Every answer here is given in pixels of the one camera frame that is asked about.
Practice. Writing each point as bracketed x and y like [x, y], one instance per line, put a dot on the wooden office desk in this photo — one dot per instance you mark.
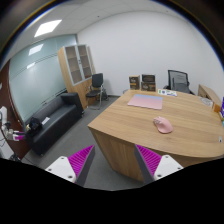
[180, 126]

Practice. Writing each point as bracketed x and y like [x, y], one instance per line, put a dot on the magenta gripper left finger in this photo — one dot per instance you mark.
[74, 168]

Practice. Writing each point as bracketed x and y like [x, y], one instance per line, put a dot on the black mesh office chair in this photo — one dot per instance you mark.
[178, 81]

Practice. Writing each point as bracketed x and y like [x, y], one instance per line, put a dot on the brown box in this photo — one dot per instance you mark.
[148, 82]
[134, 81]

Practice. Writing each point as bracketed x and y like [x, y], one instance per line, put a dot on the black visitor chair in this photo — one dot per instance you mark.
[96, 89]

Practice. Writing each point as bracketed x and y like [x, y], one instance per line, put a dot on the white paper on sofa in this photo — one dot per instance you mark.
[45, 120]

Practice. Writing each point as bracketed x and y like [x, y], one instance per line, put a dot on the black leather sofa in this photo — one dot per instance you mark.
[63, 112]

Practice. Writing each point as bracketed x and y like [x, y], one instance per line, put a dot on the black bag on sofa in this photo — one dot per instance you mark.
[34, 125]

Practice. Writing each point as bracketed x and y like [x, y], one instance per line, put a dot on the ceiling light panel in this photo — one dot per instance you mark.
[47, 27]

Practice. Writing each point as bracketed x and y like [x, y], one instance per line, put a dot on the pink mouse pad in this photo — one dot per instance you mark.
[146, 101]

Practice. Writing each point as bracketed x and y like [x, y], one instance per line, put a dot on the wooden glass-door cabinet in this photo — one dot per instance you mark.
[76, 69]

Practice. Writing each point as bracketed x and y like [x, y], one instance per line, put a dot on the pink computer mouse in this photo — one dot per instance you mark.
[163, 125]

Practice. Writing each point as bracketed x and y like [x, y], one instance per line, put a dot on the white green flat box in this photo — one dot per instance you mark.
[167, 92]

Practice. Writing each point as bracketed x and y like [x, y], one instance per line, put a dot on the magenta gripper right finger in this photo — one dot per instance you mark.
[154, 166]

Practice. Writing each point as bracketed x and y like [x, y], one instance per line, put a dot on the brown box left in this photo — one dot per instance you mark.
[134, 81]

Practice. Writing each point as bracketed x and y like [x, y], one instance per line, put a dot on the wooden side return desk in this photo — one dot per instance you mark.
[209, 98]

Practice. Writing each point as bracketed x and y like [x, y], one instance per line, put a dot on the brown box right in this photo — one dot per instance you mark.
[148, 82]

